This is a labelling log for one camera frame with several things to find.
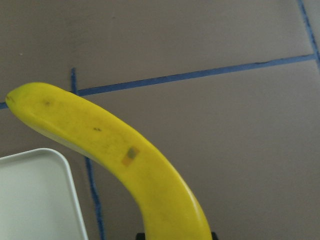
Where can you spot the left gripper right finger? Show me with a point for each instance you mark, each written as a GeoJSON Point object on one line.
{"type": "Point", "coordinates": [214, 236]}

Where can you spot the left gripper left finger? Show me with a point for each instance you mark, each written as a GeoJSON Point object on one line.
{"type": "Point", "coordinates": [140, 236]}

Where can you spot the white bear tray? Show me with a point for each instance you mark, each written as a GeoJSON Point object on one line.
{"type": "Point", "coordinates": [38, 198]}

